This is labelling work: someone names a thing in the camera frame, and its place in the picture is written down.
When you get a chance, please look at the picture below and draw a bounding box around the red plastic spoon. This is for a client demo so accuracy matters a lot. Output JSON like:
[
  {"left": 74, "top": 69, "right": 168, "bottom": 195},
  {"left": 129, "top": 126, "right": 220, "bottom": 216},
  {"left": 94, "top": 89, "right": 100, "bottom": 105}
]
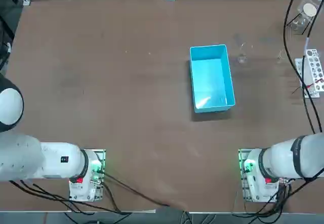
[{"left": 307, "top": 79, "right": 324, "bottom": 88}]

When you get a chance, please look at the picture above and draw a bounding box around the blue plastic bin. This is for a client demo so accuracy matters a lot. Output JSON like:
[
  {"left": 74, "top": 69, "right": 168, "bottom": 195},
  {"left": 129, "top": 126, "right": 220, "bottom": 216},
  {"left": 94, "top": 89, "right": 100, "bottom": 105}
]
[{"left": 189, "top": 44, "right": 236, "bottom": 114}]

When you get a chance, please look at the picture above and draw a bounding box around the large glass beaker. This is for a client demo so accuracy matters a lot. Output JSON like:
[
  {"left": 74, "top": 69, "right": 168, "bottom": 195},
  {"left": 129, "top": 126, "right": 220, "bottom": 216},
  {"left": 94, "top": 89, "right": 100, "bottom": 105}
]
[{"left": 236, "top": 41, "right": 251, "bottom": 65}]

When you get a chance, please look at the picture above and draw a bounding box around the white test tube rack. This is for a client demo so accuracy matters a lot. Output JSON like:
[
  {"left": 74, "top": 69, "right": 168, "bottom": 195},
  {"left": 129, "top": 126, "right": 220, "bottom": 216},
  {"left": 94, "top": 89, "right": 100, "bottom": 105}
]
[{"left": 295, "top": 48, "right": 324, "bottom": 99}]

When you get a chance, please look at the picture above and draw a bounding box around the black base cable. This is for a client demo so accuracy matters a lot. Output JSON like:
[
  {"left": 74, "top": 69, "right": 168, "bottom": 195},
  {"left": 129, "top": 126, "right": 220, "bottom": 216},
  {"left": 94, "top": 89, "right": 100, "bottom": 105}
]
[{"left": 101, "top": 172, "right": 178, "bottom": 208}]

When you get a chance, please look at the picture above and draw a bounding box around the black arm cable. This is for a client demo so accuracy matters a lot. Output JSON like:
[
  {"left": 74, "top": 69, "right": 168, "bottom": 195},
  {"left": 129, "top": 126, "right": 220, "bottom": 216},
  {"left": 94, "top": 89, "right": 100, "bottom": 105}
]
[{"left": 282, "top": 0, "right": 317, "bottom": 133}]

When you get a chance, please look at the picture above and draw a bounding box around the black cable with white tag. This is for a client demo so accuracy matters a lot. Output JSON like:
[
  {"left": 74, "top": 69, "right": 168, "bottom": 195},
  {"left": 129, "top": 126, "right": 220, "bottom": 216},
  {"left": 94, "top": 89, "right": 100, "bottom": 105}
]
[{"left": 301, "top": 0, "right": 324, "bottom": 133}]

